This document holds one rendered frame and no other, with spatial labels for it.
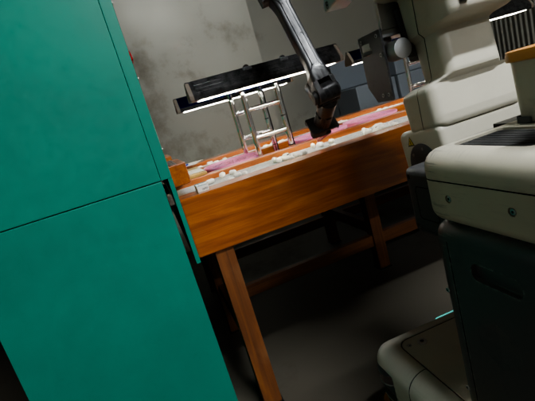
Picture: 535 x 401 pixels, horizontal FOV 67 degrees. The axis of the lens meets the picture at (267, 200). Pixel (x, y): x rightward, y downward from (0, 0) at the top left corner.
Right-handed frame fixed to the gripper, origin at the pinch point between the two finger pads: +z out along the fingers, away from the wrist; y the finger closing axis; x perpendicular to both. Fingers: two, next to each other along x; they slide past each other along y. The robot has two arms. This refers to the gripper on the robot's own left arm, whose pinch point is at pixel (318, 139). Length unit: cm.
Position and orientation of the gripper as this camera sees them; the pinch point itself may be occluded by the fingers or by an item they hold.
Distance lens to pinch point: 147.6
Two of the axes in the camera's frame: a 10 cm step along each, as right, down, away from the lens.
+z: -0.5, 4.8, 8.8
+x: 4.1, 8.1, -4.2
